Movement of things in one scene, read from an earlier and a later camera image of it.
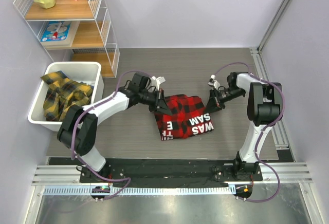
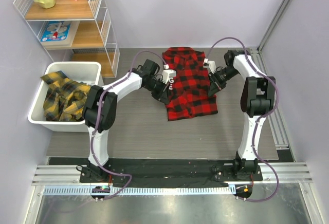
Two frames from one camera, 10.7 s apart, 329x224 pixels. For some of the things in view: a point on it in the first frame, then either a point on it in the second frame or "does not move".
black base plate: (174, 173) does not move
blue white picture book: (57, 34) does not move
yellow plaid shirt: (62, 92) does not move
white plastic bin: (88, 72) does not move
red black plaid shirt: (187, 117) -> (188, 91)
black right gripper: (213, 105) -> (215, 86)
